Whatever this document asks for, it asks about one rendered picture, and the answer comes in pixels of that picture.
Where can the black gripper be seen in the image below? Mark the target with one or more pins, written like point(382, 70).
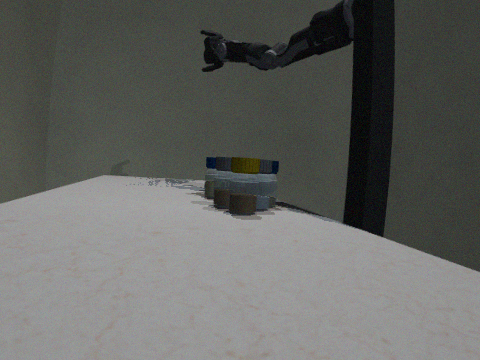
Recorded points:
point(210, 56)

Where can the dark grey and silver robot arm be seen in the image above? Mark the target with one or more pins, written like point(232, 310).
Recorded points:
point(302, 44)

